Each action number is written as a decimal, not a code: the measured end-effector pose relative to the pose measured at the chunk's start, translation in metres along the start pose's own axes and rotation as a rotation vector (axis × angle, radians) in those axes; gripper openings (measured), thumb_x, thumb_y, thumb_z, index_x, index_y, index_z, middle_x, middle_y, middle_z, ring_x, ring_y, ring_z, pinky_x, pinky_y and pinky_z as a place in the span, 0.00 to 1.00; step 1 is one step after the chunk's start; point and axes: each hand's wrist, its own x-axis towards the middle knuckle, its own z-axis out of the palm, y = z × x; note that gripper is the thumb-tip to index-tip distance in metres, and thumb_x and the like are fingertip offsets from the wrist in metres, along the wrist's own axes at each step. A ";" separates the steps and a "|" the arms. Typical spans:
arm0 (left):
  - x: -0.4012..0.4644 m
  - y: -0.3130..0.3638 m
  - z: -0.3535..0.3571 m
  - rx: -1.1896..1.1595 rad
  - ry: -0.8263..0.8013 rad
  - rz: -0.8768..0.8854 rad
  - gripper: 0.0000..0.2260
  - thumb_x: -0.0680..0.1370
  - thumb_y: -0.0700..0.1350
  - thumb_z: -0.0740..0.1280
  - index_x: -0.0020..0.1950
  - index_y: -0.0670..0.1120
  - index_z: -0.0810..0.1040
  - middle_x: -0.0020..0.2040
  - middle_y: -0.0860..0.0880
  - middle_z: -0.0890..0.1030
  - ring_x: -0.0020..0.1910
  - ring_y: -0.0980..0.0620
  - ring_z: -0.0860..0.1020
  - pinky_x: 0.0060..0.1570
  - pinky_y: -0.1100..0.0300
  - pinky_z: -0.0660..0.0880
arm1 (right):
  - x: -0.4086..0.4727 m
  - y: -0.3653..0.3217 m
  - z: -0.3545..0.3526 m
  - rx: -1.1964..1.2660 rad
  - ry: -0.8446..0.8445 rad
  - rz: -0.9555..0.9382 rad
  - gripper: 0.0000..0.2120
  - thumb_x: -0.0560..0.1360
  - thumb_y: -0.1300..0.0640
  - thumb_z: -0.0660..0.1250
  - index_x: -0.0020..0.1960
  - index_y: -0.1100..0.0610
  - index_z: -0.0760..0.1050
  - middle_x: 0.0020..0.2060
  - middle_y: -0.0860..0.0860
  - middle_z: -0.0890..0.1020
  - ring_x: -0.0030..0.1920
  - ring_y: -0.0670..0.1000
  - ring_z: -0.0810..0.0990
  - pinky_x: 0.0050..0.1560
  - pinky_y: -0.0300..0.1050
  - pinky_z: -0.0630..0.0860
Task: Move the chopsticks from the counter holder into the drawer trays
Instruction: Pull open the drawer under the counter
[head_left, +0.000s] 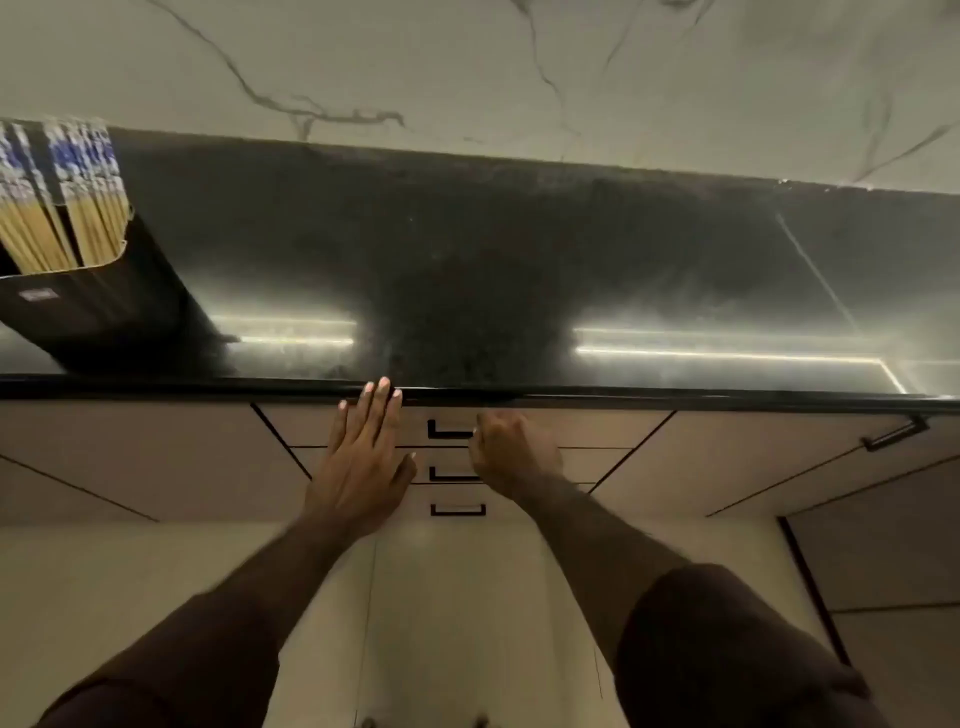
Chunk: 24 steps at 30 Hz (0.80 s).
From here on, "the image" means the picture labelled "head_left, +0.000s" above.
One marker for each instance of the person's right fingers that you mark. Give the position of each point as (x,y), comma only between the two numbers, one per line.
(489,439)

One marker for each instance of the person's right hand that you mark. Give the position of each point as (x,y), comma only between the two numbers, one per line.
(517,454)

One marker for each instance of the person's left hand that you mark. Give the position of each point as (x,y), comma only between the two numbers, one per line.
(356,472)

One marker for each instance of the black chopstick holder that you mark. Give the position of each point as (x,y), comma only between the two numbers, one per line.
(112,307)

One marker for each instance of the bundle of wooden chopsticks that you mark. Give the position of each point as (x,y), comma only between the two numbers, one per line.
(64,195)

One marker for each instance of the person's left forearm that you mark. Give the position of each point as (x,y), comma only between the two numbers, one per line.
(292,577)

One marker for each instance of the person's right forearm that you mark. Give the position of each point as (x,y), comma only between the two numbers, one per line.
(592,555)

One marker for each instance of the beige shallow drawer front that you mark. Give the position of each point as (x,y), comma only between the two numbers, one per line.
(600,466)
(450,501)
(600,429)

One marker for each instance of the beige tall cabinet panel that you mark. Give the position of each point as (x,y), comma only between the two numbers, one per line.
(892,570)

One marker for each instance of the person's left little finger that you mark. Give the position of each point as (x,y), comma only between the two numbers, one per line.
(342,426)

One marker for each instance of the person's left middle finger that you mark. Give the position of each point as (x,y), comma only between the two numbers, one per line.
(381,414)

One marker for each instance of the person's left thumb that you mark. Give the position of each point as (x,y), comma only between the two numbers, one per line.
(406,469)

